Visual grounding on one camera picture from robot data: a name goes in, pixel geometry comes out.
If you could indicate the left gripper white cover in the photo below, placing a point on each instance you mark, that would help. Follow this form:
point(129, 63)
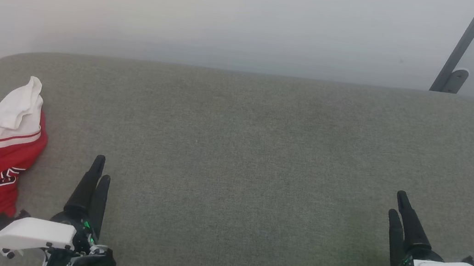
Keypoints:
point(35, 232)

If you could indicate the grey pole base bracket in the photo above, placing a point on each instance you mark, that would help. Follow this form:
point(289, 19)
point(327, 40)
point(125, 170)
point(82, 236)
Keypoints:
point(457, 80)

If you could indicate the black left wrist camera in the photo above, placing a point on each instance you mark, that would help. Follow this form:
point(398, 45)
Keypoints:
point(1, 223)

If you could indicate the grey metal pole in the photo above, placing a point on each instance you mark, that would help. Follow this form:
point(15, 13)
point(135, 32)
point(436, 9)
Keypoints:
point(463, 44)

